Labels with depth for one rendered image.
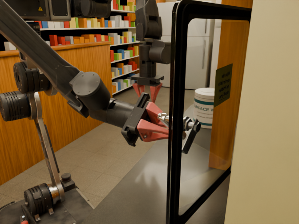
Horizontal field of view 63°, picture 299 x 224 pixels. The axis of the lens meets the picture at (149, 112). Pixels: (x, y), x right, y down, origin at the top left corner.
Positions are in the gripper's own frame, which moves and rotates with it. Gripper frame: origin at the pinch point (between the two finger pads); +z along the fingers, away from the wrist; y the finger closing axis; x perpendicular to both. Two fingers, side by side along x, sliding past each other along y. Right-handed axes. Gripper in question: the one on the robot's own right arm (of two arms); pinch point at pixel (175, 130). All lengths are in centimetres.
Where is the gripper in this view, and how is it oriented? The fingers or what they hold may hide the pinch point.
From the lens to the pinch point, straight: 48.9
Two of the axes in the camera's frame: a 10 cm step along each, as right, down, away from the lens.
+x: 2.1, 5.3, 8.2
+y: 4.2, -8.1, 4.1
